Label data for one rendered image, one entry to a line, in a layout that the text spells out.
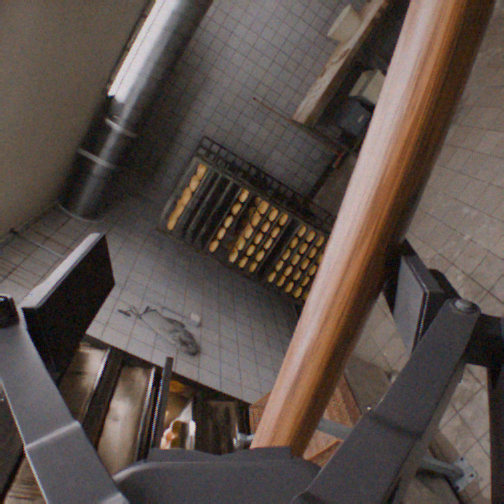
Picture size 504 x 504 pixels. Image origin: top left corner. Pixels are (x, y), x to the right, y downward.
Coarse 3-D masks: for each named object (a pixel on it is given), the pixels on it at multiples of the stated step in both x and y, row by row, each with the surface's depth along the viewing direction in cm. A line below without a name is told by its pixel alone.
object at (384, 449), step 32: (448, 320) 12; (416, 352) 10; (448, 352) 10; (416, 384) 9; (448, 384) 9; (384, 416) 8; (416, 416) 8; (352, 448) 7; (384, 448) 7; (416, 448) 8; (320, 480) 6; (352, 480) 6; (384, 480) 6
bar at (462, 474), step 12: (324, 420) 148; (324, 432) 147; (336, 432) 148; (348, 432) 149; (240, 444) 143; (432, 468) 165; (444, 468) 167; (456, 468) 172; (468, 468) 171; (456, 480) 173; (468, 480) 168; (456, 492) 170
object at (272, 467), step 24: (168, 456) 8; (192, 456) 8; (216, 456) 8; (240, 456) 8; (264, 456) 8; (288, 456) 8; (120, 480) 7; (144, 480) 7; (168, 480) 7; (192, 480) 7; (216, 480) 7; (240, 480) 7; (264, 480) 7; (288, 480) 7; (312, 480) 7
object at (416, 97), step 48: (432, 0) 12; (480, 0) 12; (432, 48) 12; (384, 96) 14; (432, 96) 13; (384, 144) 14; (432, 144) 14; (384, 192) 14; (336, 240) 16; (384, 240) 15; (336, 288) 16; (336, 336) 17; (288, 384) 19; (336, 384) 18; (288, 432) 19
